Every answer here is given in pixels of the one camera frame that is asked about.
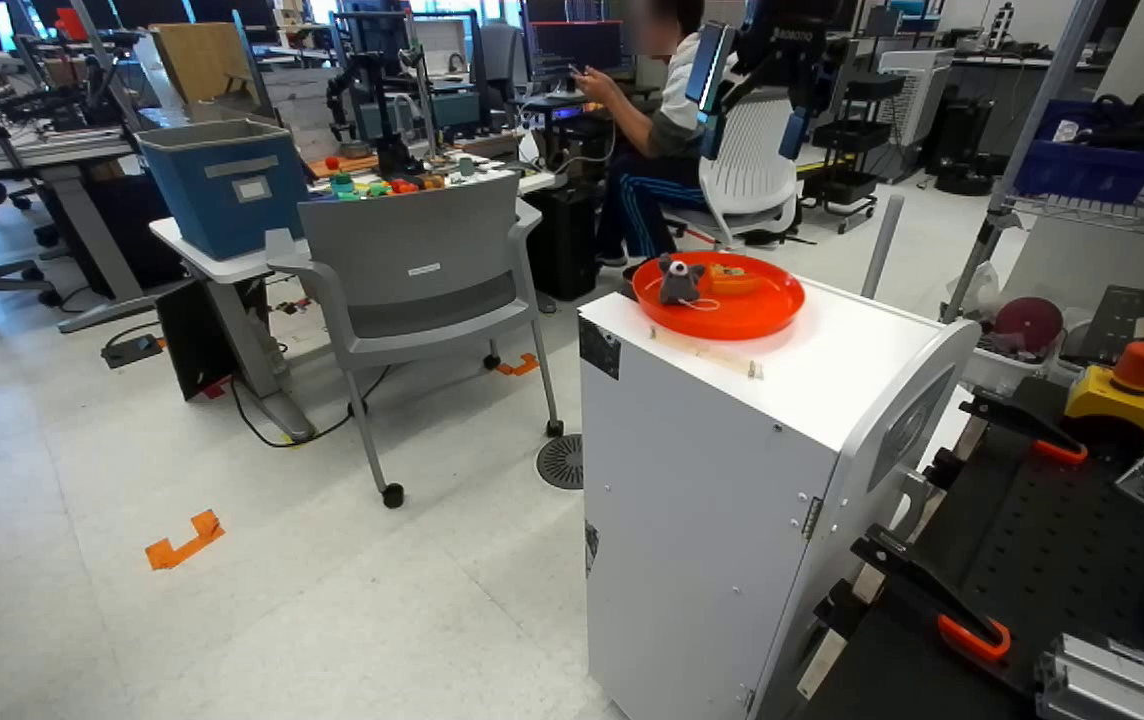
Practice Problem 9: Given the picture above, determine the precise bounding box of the yellow emergency stop button box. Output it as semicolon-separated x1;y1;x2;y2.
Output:
1060;335;1144;438

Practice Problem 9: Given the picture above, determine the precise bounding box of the white desk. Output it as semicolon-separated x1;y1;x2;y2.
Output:
148;165;565;442

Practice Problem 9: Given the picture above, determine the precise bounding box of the seated person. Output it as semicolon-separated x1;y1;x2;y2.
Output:
572;0;742;265

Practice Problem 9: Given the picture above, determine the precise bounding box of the blue storage bin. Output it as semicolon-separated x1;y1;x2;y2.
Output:
132;115;311;260

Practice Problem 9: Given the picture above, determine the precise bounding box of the black computer tower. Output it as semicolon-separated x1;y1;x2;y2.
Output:
153;277;250;401

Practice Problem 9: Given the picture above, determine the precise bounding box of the white office chair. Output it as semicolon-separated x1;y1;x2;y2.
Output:
697;122;807;253

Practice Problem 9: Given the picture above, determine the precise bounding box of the pizza slice toy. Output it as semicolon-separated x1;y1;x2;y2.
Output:
703;260;763;304

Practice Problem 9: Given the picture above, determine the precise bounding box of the orange round plate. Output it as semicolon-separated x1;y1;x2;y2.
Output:
626;247;811;345

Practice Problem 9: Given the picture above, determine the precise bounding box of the aluminium extrusion rail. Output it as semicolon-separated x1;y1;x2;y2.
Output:
1032;631;1144;720

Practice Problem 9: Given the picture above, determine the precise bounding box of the white cube box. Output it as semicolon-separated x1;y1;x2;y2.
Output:
575;273;988;720

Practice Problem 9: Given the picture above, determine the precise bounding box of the metal rack post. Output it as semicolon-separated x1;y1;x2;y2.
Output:
942;0;1107;322

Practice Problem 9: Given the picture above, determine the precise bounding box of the grey rat plush toy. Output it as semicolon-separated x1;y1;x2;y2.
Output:
654;257;708;312

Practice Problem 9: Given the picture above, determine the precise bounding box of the blue plastic crate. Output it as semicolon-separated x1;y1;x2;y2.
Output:
1011;92;1144;203

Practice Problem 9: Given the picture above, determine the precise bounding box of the round grey grille disc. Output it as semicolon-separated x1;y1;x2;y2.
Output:
530;426;586;492

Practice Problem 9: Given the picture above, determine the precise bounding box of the black power adapter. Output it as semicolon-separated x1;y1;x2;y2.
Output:
100;328;169;372

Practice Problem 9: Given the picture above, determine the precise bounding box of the grey plastic wheeled chair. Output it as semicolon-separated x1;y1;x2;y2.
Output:
293;173;572;511

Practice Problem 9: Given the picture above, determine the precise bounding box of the black clamp orange handle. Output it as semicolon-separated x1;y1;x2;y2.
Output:
956;383;1091;472
849;521;1020;670

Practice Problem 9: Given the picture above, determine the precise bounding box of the grey desk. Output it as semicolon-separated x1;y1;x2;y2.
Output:
0;122;189;335

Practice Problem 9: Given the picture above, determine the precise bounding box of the black trash bin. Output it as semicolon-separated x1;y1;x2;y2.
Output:
522;175;608;304

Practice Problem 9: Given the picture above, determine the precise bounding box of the brown cardboard sheet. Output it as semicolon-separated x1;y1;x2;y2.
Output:
148;16;265;122

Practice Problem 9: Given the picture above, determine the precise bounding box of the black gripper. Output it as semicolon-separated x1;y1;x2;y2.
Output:
729;0;856;115

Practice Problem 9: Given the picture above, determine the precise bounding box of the grey metal pole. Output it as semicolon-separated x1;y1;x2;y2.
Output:
858;191;907;301

